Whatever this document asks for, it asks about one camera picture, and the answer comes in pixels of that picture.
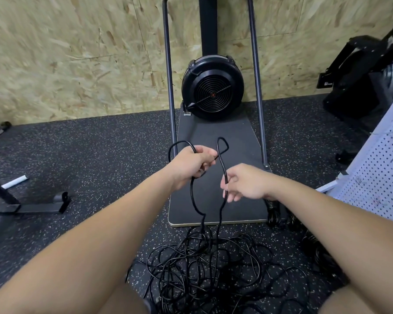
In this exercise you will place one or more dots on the black platform board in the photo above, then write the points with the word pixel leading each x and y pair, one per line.
pixel 213 130

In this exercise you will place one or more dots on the person's left hand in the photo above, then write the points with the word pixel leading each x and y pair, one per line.
pixel 185 166

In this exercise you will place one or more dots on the black exercise machine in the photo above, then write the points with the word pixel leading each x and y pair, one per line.
pixel 353 81

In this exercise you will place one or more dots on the black metal stand foot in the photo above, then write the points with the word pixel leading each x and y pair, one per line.
pixel 36 207

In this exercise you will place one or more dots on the black round fan housing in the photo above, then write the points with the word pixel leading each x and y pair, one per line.
pixel 213 91

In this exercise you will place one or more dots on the person's left thumb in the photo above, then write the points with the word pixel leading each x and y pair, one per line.
pixel 207 166

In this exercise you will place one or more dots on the white bar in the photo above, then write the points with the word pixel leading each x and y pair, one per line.
pixel 9 184

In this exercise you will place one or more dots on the white perforated pegboard panel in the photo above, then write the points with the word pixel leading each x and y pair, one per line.
pixel 380 166

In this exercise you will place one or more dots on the person's right leg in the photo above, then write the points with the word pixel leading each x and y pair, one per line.
pixel 347 302

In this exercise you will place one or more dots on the person's left leg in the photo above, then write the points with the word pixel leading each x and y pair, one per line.
pixel 127 300

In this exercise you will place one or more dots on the person's right thumb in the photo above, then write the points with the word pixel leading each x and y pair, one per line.
pixel 230 178

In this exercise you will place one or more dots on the person's leg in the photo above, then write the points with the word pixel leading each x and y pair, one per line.
pixel 347 302
pixel 127 300

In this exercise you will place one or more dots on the gray metal tube frame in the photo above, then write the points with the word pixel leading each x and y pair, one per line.
pixel 257 78

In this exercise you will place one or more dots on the black upright machine post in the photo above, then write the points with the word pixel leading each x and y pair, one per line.
pixel 209 26

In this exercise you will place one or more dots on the person's right forearm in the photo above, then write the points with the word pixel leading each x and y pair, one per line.
pixel 340 232

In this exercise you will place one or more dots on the person's left forearm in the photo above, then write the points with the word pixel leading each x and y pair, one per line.
pixel 95 235

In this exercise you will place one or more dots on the person's right hand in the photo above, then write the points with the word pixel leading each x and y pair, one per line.
pixel 249 183

